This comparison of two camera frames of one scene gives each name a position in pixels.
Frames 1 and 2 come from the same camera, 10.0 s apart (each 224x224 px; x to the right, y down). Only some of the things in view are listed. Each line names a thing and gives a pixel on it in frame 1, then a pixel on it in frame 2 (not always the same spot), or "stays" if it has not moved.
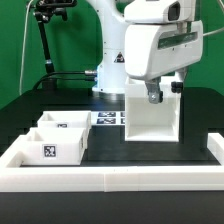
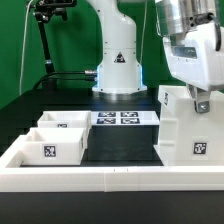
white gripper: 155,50 → 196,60
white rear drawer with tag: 66,120 stays
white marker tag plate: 107,118 stays
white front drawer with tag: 53,146 stays
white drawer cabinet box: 151,122 → 188,138
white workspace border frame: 14,177 stays
